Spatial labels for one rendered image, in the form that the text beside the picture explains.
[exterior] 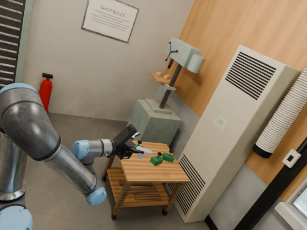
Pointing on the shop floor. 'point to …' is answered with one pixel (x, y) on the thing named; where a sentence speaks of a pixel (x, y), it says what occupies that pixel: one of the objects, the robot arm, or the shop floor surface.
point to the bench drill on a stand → (198, 60)
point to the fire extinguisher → (45, 91)
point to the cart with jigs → (145, 178)
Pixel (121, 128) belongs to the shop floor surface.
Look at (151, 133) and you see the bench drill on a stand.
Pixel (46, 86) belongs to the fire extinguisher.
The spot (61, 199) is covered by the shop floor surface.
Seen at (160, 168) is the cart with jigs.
